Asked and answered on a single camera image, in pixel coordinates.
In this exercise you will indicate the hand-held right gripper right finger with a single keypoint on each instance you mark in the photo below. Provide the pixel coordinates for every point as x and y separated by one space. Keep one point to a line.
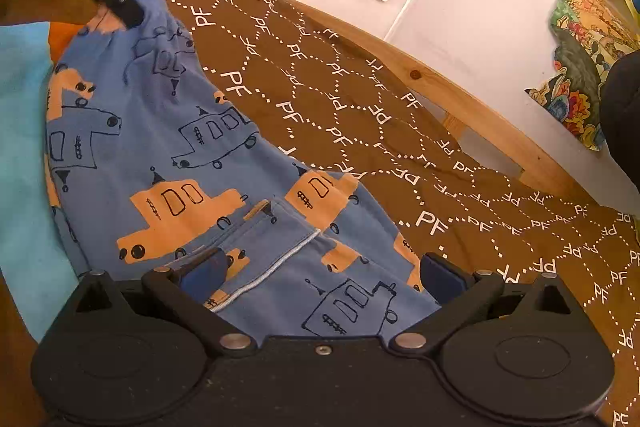
441 276

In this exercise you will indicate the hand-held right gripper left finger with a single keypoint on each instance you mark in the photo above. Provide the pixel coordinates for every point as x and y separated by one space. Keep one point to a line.
205 276

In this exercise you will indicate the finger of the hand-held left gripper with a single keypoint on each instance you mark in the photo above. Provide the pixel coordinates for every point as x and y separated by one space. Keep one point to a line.
131 13

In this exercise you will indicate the blue car-print pants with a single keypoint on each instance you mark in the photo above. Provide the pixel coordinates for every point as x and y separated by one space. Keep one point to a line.
200 147

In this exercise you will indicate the brown printed blanket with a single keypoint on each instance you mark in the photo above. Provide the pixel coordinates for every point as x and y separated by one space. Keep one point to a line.
350 132

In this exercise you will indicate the dark cloth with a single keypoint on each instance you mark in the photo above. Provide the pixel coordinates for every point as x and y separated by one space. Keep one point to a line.
624 117

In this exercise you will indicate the floral patterned cloth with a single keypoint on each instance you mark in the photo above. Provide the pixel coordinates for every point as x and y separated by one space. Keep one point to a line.
580 67

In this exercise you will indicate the wooden bed frame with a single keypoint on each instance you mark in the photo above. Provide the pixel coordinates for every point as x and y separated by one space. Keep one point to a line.
475 107

